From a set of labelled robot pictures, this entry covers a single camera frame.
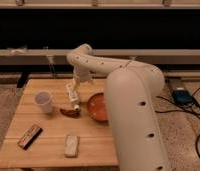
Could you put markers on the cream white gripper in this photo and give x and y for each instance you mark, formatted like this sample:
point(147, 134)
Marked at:
point(73, 95)

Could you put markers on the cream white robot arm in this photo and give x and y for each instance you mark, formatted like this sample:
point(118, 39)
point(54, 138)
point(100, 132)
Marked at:
point(130, 88)

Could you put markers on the white sponge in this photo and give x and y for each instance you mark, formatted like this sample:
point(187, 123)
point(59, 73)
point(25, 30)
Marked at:
point(71, 146)

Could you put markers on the orange bowl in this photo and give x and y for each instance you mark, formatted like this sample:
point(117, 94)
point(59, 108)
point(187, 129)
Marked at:
point(96, 107)

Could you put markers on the white plastic cup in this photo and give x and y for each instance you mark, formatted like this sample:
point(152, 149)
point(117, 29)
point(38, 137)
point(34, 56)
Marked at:
point(43, 100)

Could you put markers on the wooden table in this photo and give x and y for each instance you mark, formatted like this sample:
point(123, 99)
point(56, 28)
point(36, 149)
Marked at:
point(47, 151)

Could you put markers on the dark red rectangular bar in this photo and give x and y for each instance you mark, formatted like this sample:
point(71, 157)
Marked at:
point(30, 135)

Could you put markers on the metal railing beam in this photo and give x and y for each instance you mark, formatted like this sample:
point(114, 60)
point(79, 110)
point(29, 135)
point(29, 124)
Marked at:
point(182, 56)

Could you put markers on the blue device on floor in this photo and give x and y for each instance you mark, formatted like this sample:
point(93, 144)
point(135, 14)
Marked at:
point(182, 97)

